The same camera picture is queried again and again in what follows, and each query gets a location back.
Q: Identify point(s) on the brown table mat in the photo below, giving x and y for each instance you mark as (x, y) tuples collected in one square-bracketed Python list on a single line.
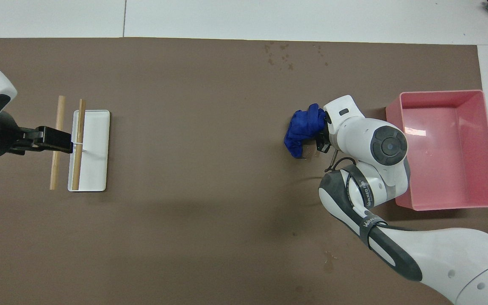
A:
[(206, 169)]

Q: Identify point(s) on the white towel rack base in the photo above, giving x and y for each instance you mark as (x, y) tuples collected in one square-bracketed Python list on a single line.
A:
[(95, 148)]

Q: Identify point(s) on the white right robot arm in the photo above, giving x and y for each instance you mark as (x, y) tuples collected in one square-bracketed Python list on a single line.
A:
[(439, 258)]

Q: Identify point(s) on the pink plastic bin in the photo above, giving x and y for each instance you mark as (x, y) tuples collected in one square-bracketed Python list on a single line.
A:
[(451, 161)]

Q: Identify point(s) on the blue cloth towel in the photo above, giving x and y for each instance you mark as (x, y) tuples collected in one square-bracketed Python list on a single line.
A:
[(301, 131)]

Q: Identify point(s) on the wooden rack rod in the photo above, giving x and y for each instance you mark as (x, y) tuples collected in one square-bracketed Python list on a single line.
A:
[(60, 110), (81, 118)]

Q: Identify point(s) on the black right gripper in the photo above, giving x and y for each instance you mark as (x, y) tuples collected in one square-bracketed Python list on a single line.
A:
[(326, 127)]

